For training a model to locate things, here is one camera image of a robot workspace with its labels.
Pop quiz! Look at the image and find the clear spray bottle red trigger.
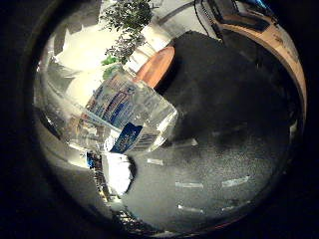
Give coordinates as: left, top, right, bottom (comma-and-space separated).
36, 63, 180, 157

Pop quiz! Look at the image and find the white checked cloth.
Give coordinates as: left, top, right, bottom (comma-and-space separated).
101, 151, 138, 197

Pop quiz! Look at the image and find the white plant pot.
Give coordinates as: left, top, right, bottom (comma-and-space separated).
123, 23, 173, 76

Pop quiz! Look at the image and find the cluttered wooden shelf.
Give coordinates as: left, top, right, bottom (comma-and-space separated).
85, 150, 114, 203

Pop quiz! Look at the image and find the green potted plant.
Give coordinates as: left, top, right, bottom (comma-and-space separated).
99, 0, 154, 66

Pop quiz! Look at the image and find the black flat device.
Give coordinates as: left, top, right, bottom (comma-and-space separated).
205, 0, 278, 33

